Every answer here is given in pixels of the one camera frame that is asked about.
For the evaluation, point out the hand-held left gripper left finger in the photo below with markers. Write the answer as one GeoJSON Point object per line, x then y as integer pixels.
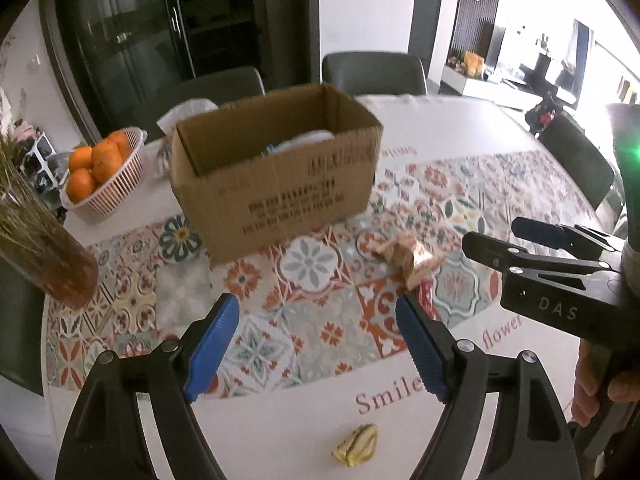
{"type": "Point", "coordinates": [212, 350]}

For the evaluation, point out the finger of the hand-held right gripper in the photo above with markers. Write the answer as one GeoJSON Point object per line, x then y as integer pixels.
{"type": "Point", "coordinates": [492, 252]}
{"type": "Point", "coordinates": [540, 232]}

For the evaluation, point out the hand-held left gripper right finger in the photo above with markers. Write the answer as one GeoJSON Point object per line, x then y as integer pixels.
{"type": "Point", "coordinates": [422, 350]}

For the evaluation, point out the gold foil wrapper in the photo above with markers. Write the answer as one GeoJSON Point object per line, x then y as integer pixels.
{"type": "Point", "coordinates": [400, 255]}

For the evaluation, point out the brown cardboard box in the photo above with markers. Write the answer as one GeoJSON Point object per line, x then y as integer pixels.
{"type": "Point", "coordinates": [280, 210]}

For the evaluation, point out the blue packet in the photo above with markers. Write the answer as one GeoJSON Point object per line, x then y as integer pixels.
{"type": "Point", "coordinates": [270, 149]}

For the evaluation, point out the white plush toy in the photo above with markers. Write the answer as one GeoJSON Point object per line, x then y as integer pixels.
{"type": "Point", "coordinates": [305, 140]}

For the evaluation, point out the person's right hand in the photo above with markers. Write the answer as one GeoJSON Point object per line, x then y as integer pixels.
{"type": "Point", "coordinates": [585, 385]}

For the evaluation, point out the small red wrapper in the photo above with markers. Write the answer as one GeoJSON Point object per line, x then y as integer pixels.
{"type": "Point", "coordinates": [429, 297]}

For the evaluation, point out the dark grey dining chair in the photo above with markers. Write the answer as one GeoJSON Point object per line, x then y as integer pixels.
{"type": "Point", "coordinates": [580, 160]}
{"type": "Point", "coordinates": [372, 75]}
{"type": "Point", "coordinates": [215, 95]}
{"type": "Point", "coordinates": [17, 325]}

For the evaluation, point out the yellow striped wrapper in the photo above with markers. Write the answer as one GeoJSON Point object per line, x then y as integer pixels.
{"type": "Point", "coordinates": [357, 445]}

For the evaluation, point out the black red object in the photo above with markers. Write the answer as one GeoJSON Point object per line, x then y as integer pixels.
{"type": "Point", "coordinates": [545, 115]}

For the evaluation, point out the white low cabinet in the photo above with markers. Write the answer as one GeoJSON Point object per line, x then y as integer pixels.
{"type": "Point", "coordinates": [480, 87]}

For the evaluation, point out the glass vase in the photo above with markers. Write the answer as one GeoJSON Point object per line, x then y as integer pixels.
{"type": "Point", "coordinates": [60, 270]}

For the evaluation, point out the orange bag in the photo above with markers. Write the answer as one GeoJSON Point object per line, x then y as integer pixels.
{"type": "Point", "coordinates": [472, 62]}

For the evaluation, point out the white plastic fruit basket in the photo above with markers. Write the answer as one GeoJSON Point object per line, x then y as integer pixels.
{"type": "Point", "coordinates": [115, 195]}

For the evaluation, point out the orange fruit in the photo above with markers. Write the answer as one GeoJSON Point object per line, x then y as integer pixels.
{"type": "Point", "coordinates": [121, 140]}
{"type": "Point", "coordinates": [80, 158]}
{"type": "Point", "coordinates": [81, 185]}
{"type": "Point", "coordinates": [107, 161]}

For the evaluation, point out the white plastic bag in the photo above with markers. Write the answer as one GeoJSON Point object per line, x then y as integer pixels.
{"type": "Point", "coordinates": [187, 110]}

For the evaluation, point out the dark interior door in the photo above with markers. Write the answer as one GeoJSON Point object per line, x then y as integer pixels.
{"type": "Point", "coordinates": [425, 5]}

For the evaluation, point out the dried flower bunch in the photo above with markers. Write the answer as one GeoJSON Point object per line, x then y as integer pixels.
{"type": "Point", "coordinates": [12, 175]}

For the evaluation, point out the white framed sunglasses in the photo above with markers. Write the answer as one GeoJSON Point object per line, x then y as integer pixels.
{"type": "Point", "coordinates": [37, 149]}

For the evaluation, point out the dark glass sliding door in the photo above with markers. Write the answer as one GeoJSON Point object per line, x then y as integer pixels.
{"type": "Point", "coordinates": [150, 35]}

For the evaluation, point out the dark slatted wall panel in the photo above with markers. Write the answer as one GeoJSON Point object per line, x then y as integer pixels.
{"type": "Point", "coordinates": [462, 20]}

